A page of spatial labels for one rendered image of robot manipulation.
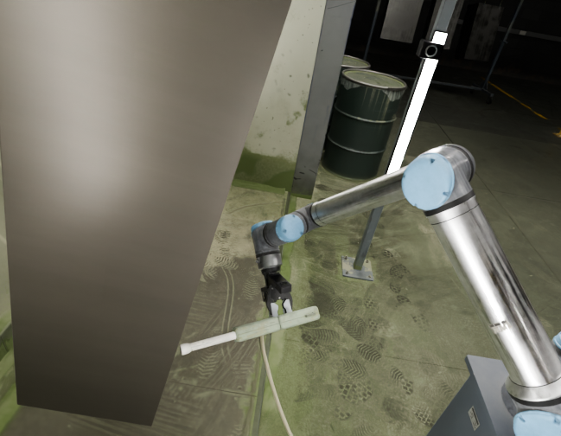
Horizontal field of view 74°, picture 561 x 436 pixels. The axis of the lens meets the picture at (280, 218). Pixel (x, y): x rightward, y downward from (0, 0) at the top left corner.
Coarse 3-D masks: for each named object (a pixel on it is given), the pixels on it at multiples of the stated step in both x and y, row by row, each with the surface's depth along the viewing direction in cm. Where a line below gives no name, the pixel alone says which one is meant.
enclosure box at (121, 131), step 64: (0, 0) 46; (64, 0) 46; (128, 0) 46; (192, 0) 46; (256, 0) 46; (0, 64) 50; (64, 64) 50; (128, 64) 50; (192, 64) 50; (256, 64) 50; (0, 128) 55; (64, 128) 55; (128, 128) 55; (192, 128) 55; (64, 192) 61; (128, 192) 62; (192, 192) 62; (64, 256) 69; (128, 256) 69; (192, 256) 69; (64, 320) 79; (128, 320) 79; (64, 384) 93; (128, 384) 93
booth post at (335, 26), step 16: (336, 0) 232; (352, 0) 231; (336, 16) 237; (352, 16) 236; (336, 32) 242; (320, 48) 248; (336, 48) 247; (320, 64) 253; (336, 64) 252; (320, 80) 259; (336, 80) 258; (320, 96) 265; (320, 112) 271; (304, 128) 279; (320, 128) 278; (304, 144) 286; (320, 144) 285; (304, 160) 293; (304, 176) 301; (304, 192) 309
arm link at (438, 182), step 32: (416, 160) 83; (448, 160) 81; (416, 192) 84; (448, 192) 79; (448, 224) 82; (480, 224) 81; (448, 256) 87; (480, 256) 81; (480, 288) 82; (512, 288) 80; (512, 320) 80; (512, 352) 82; (544, 352) 80; (512, 384) 85; (544, 384) 80; (544, 416) 78
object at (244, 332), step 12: (300, 312) 129; (252, 324) 123; (264, 324) 124; (276, 324) 125; (288, 324) 127; (228, 336) 120; (240, 336) 120; (252, 336) 122; (180, 348) 115; (192, 348) 115
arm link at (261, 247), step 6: (258, 222) 136; (264, 222) 135; (252, 228) 137; (258, 228) 135; (252, 234) 137; (258, 234) 134; (258, 240) 134; (264, 240) 132; (258, 246) 135; (264, 246) 134; (270, 246) 133; (258, 252) 135; (264, 252) 134; (270, 252) 134; (276, 252) 135
